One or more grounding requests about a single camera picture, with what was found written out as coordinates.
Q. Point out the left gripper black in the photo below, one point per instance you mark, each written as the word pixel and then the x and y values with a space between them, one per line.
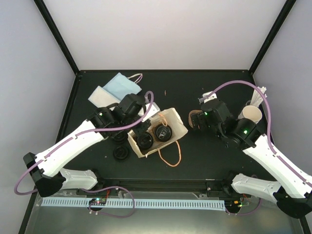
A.
pixel 140 130

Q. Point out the stack of black cup lids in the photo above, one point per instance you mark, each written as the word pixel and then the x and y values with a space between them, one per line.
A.
pixel 120 138

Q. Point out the right controller circuit board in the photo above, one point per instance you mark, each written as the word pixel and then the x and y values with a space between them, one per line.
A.
pixel 236 203

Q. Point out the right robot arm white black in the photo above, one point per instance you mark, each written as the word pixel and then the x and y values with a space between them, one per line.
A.
pixel 292 189

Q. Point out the black frame post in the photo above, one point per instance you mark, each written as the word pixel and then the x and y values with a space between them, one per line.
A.
pixel 41 6
pixel 283 14

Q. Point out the light blue paper bag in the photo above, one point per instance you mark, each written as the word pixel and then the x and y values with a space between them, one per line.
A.
pixel 115 90

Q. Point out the light blue slotted cable duct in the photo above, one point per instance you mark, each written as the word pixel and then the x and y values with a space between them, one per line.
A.
pixel 181 204

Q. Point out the controller circuit board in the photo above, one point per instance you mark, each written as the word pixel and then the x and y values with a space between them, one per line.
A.
pixel 236 203
pixel 97 202

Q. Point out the black cup lid single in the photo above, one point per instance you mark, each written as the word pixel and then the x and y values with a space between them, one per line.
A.
pixel 120 153

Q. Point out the left controller circuit board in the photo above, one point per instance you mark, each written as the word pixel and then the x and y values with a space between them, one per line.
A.
pixel 97 202

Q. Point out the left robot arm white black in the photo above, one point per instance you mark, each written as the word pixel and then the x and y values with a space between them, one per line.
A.
pixel 47 168

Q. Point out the beige paper bag with handles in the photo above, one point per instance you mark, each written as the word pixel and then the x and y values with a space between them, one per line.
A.
pixel 168 117

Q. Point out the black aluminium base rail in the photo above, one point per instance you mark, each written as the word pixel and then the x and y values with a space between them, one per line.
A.
pixel 213 188

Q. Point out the white paper cup single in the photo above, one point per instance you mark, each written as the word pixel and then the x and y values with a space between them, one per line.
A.
pixel 163 133

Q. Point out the stack of white paper cups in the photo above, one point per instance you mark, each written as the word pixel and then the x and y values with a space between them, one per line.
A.
pixel 252 113

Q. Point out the left black frame post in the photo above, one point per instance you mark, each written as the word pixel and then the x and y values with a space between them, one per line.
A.
pixel 41 6

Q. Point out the brown cardboard cup carrier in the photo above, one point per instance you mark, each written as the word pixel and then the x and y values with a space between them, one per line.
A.
pixel 193 118

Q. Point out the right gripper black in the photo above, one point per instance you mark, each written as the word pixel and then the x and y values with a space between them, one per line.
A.
pixel 203 126

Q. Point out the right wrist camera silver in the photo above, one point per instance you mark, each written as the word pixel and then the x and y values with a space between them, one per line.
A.
pixel 207 97

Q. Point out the right black frame post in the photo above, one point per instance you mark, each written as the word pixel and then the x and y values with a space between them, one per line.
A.
pixel 283 14

